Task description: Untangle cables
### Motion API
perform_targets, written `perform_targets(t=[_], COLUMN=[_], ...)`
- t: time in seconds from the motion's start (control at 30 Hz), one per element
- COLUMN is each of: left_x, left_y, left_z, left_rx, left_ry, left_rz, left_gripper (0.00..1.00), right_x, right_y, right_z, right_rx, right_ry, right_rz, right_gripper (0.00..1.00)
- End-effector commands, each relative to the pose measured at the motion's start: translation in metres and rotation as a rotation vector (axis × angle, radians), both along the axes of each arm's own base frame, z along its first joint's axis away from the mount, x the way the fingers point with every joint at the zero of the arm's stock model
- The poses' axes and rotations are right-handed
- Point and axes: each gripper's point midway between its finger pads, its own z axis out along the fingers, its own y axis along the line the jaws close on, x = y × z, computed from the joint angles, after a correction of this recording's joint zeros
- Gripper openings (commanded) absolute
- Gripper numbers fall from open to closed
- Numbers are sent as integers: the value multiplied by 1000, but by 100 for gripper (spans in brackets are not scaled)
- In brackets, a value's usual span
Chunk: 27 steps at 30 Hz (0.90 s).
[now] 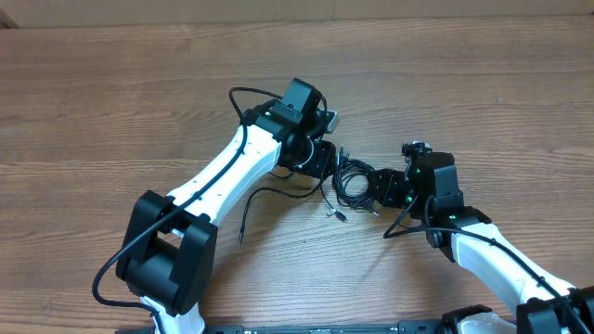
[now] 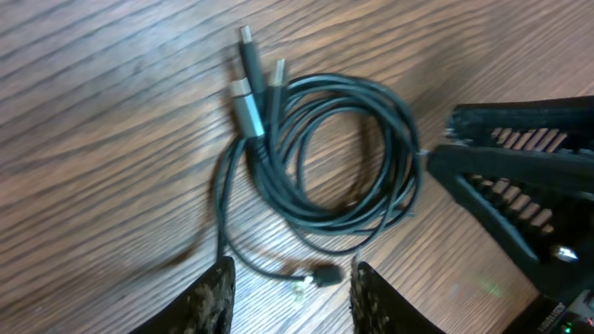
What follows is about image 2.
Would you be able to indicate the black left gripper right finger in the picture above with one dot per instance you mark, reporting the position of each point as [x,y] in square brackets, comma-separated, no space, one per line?
[378,308]

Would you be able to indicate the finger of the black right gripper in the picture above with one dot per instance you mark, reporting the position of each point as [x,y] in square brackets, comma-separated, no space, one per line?
[537,206]
[553,125]

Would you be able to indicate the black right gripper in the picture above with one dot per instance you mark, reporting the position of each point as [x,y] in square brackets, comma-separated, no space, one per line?
[547,316]

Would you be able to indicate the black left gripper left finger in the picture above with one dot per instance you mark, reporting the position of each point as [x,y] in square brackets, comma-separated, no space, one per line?
[205,307]

